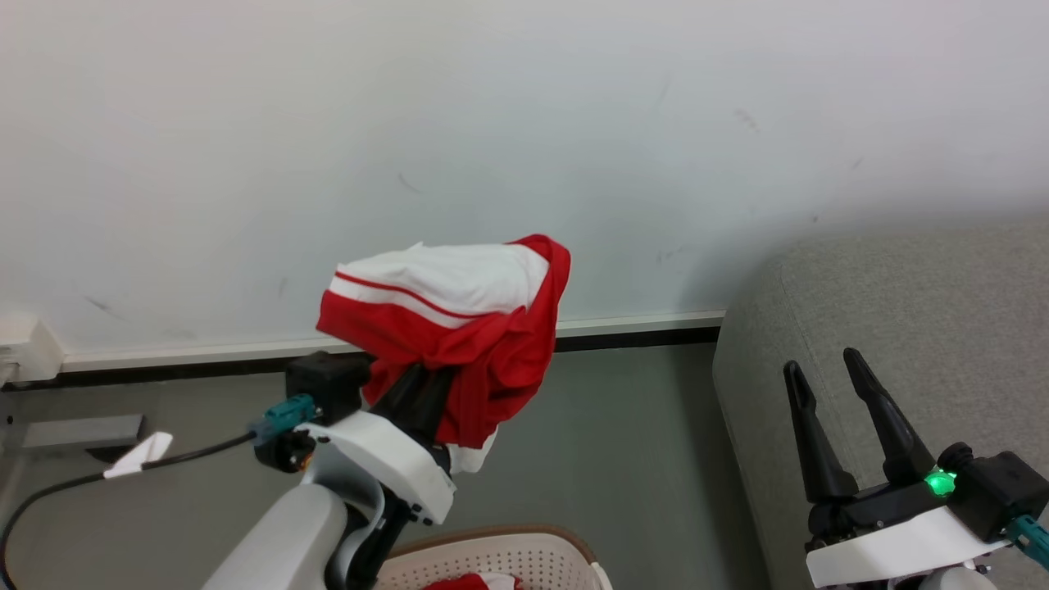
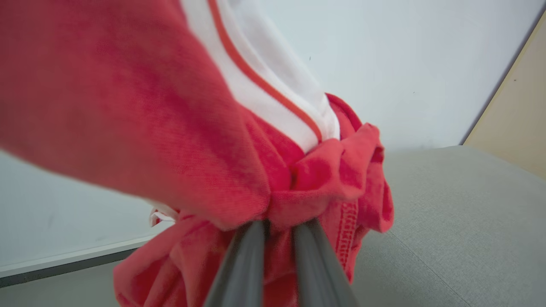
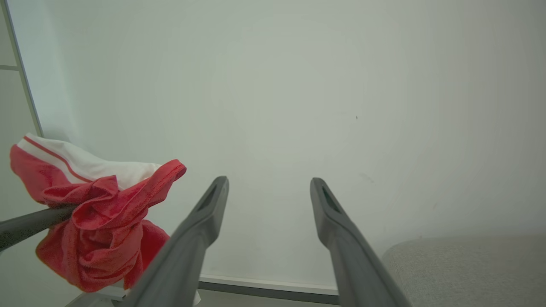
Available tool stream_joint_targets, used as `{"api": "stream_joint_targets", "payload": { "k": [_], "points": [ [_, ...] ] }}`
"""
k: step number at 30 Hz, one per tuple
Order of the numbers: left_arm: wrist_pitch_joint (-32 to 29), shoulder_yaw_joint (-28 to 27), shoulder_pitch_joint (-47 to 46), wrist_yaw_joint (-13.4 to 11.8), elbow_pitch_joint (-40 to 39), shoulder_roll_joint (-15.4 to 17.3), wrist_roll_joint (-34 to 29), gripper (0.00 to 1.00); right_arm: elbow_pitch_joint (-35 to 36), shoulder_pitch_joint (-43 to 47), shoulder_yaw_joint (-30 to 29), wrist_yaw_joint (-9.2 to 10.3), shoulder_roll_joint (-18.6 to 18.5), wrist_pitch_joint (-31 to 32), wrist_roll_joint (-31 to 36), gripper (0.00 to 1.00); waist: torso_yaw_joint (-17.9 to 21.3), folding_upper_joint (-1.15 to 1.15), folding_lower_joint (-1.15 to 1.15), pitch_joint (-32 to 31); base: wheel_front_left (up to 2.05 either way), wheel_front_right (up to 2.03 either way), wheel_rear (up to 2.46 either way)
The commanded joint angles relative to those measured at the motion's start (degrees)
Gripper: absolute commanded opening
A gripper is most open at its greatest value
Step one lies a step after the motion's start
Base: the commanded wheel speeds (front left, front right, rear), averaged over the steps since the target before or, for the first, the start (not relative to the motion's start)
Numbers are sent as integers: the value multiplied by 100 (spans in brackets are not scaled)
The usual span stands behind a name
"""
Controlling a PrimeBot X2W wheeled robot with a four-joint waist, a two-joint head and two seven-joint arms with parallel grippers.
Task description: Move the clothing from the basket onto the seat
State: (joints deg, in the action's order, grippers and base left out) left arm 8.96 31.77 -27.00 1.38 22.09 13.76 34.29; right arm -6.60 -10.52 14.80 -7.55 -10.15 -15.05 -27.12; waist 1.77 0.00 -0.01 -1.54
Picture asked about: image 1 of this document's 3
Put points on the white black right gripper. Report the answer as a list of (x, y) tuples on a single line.
[(893, 541)]

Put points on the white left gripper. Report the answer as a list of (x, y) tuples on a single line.
[(393, 459)]

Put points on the red and white sports garment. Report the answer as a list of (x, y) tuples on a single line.
[(492, 352)]

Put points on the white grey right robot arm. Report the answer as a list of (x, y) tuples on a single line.
[(955, 580)]

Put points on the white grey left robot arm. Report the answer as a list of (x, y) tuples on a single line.
[(279, 533)]

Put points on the cream perforated laundry basket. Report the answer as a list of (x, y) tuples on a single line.
[(508, 557)]

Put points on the red clothing in basket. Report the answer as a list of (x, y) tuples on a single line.
[(459, 583)]

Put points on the grey fabric sofa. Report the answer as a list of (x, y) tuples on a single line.
[(901, 311)]

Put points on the grey metal furniture base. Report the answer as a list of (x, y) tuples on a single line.
[(82, 430)]

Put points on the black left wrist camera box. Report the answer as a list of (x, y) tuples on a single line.
[(328, 383)]

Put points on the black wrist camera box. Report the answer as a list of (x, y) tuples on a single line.
[(328, 383), (1000, 487)]

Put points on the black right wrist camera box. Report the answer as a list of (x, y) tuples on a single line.
[(1000, 487)]

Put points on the white black wall baseboard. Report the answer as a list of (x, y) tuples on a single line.
[(246, 354)]

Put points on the white wall box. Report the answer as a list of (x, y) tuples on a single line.
[(24, 348)]

